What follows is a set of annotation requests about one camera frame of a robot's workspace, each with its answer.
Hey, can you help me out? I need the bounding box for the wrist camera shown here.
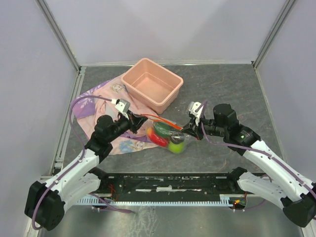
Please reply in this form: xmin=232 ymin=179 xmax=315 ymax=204
xmin=115 ymin=99 xmax=130 ymax=114
xmin=188 ymin=102 xmax=204 ymax=125

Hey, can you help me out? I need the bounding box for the green fake apple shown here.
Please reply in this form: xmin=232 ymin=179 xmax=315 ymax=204
xmin=168 ymin=142 xmax=185 ymax=154

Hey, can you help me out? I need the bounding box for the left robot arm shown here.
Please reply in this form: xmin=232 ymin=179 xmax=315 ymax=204
xmin=24 ymin=111 xmax=147 ymax=231

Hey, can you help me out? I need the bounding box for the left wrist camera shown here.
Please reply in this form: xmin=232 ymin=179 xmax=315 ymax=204
xmin=115 ymin=99 xmax=130 ymax=114

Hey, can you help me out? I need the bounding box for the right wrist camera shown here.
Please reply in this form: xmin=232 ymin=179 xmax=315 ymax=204
xmin=188 ymin=102 xmax=204 ymax=125

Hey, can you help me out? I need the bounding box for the red fake pepper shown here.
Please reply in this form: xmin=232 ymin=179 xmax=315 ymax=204
xmin=149 ymin=132 xmax=168 ymax=147

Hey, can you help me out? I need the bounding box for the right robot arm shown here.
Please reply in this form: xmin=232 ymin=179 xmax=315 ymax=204
xmin=182 ymin=102 xmax=316 ymax=228

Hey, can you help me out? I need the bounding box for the pink purple printed cloth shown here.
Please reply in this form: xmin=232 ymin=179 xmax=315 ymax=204
xmin=73 ymin=77 xmax=157 ymax=155

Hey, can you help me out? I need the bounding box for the dark purple fake eggplant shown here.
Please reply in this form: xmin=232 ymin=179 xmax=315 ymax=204
xmin=169 ymin=132 xmax=185 ymax=145

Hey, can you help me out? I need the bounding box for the light blue cable duct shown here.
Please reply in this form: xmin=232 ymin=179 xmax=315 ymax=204
xmin=75 ymin=191 xmax=244 ymax=207

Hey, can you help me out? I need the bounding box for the dark green fake vegetable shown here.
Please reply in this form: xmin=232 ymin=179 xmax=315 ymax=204
xmin=153 ymin=122 xmax=175 ymax=137

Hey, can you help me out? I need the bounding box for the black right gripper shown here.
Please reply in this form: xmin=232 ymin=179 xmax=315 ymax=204
xmin=181 ymin=112 xmax=227 ymax=140

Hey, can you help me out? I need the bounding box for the pink plastic tub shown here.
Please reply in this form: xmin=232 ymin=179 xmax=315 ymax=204
xmin=121 ymin=58 xmax=184 ymax=114

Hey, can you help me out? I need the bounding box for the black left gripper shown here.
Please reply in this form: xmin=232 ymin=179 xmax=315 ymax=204
xmin=107 ymin=109 xmax=147 ymax=142

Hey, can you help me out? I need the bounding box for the yellow fake pear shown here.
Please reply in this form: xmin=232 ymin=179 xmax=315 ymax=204
xmin=146 ymin=127 xmax=155 ymax=138

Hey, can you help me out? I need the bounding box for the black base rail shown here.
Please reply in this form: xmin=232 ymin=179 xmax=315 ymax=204
xmin=92 ymin=168 xmax=244 ymax=195

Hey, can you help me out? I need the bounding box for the clear zip top bag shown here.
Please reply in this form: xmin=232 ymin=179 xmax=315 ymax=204
xmin=142 ymin=114 xmax=190 ymax=154

